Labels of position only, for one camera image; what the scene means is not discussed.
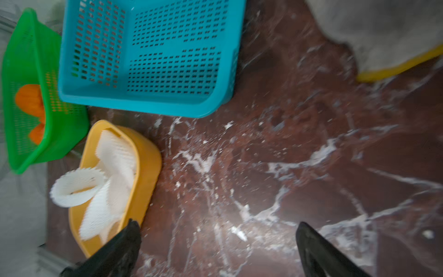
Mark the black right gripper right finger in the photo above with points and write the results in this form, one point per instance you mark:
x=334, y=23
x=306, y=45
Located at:
x=320, y=258

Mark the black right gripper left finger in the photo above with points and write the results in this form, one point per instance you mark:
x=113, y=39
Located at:
x=117, y=258

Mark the yellow plastic tray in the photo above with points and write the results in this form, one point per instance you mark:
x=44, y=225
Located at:
x=148, y=165

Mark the green plastic basket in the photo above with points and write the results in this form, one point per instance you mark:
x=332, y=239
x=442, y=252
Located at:
x=32, y=57

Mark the teal plastic basket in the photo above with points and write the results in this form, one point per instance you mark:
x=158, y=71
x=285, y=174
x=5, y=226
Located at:
x=176, y=58

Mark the grey knit work glove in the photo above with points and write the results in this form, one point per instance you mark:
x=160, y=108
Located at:
x=386, y=37

